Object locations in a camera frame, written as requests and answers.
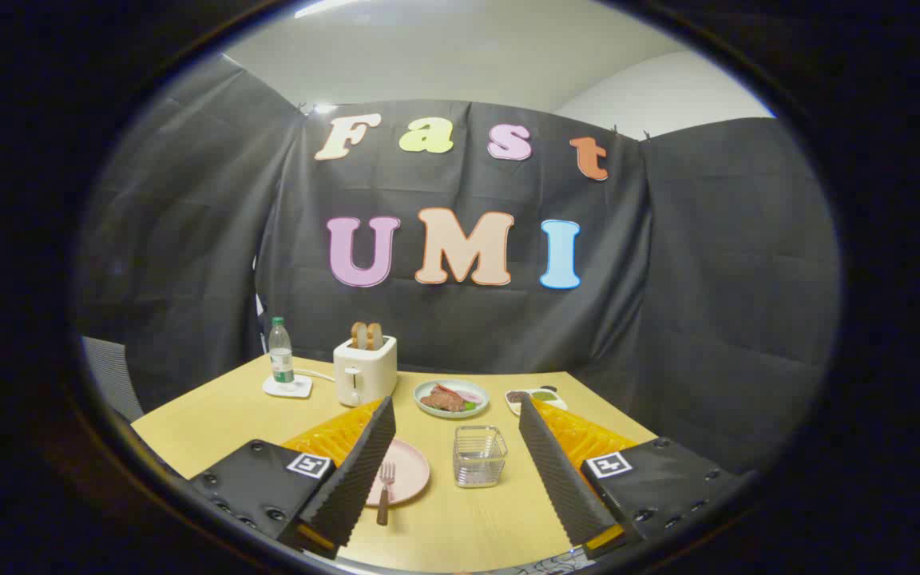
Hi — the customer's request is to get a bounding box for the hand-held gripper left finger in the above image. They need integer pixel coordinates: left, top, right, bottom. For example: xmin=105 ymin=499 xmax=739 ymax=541
xmin=188 ymin=396 xmax=398 ymax=560

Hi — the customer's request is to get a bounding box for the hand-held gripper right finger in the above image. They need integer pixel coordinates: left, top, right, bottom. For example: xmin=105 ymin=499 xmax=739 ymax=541
xmin=517 ymin=396 xmax=752 ymax=560

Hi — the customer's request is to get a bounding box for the wooden handled fork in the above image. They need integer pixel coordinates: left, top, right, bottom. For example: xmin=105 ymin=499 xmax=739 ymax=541
xmin=376 ymin=462 xmax=397 ymax=526

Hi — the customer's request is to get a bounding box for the pink round plate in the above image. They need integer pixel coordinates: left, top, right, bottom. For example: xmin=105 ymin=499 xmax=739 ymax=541
xmin=366 ymin=438 xmax=431 ymax=507

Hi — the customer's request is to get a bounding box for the white divided dish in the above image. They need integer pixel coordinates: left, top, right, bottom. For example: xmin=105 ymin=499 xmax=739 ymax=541
xmin=506 ymin=387 xmax=569 ymax=416

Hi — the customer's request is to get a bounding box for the pale green plate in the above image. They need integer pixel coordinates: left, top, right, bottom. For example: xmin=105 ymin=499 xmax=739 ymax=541
xmin=414 ymin=379 xmax=490 ymax=419

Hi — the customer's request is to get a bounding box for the white square coaster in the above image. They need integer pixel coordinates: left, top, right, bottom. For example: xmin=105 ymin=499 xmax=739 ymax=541
xmin=262 ymin=374 xmax=314 ymax=399

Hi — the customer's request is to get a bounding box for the cream white toaster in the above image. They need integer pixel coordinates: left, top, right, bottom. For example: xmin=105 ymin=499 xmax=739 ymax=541
xmin=333 ymin=335 xmax=399 ymax=408

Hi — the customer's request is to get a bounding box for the brown meat slice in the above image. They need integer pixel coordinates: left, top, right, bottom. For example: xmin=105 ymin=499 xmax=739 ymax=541
xmin=420 ymin=385 xmax=467 ymax=414

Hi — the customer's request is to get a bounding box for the clear plastic water bottle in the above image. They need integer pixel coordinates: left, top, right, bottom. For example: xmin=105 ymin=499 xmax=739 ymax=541
xmin=268 ymin=317 xmax=295 ymax=392

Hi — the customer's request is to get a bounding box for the black backdrop cloth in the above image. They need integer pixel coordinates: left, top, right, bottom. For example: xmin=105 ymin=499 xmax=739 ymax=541
xmin=77 ymin=52 xmax=843 ymax=472

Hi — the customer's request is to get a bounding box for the grey mesh chair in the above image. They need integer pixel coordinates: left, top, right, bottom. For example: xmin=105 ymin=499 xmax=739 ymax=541
xmin=81 ymin=335 xmax=144 ymax=422

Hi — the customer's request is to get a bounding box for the metal wire basket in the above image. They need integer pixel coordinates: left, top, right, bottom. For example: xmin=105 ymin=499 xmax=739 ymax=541
xmin=453 ymin=425 xmax=509 ymax=489

